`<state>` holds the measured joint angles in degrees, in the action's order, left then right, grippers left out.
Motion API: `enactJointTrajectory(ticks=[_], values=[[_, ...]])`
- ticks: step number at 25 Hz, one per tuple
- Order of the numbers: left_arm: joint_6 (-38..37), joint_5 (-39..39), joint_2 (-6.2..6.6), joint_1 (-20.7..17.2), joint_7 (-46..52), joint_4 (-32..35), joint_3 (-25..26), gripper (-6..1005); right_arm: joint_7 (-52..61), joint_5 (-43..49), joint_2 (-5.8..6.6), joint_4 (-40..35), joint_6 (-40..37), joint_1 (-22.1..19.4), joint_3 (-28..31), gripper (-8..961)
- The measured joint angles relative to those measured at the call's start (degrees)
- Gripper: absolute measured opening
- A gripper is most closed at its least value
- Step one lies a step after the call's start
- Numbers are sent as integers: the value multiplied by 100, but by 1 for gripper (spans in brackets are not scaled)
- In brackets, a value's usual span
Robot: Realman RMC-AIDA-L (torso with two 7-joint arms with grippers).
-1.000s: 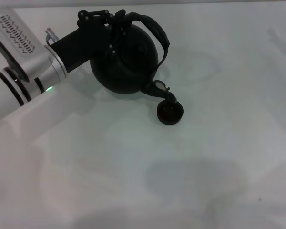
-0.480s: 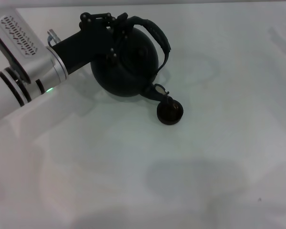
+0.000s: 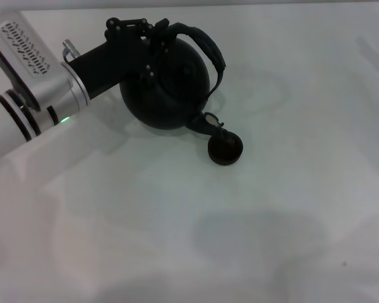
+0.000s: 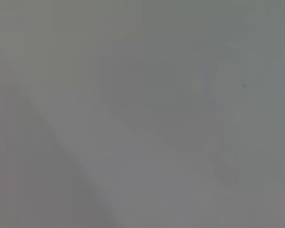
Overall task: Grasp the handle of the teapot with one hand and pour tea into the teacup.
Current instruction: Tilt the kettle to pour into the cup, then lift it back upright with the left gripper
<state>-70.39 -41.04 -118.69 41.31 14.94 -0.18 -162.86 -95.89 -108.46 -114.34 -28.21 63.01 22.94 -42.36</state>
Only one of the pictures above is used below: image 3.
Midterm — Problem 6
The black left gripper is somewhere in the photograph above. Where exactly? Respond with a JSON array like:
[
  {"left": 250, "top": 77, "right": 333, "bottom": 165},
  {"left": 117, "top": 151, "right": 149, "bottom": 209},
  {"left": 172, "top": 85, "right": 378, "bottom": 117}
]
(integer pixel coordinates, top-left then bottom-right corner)
[{"left": 70, "top": 16, "right": 177, "bottom": 99}]

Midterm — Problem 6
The black round teapot with handle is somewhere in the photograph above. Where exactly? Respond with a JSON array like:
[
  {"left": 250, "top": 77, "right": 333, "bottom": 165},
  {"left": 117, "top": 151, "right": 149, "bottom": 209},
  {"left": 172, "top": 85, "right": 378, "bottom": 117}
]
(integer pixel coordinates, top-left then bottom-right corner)
[{"left": 119, "top": 21, "right": 227, "bottom": 143}]

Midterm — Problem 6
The small dark brown teacup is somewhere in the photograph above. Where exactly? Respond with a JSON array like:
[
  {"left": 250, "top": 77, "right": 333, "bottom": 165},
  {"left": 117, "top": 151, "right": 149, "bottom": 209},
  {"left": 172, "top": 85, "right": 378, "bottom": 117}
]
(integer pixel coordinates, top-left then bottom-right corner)
[{"left": 207, "top": 129, "right": 244, "bottom": 166}]

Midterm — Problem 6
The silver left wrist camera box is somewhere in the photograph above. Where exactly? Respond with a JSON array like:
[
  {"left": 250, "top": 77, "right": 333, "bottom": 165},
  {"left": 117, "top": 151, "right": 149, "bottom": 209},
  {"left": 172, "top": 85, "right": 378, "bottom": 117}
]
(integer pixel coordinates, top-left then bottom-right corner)
[{"left": 0, "top": 10, "right": 74, "bottom": 112}]

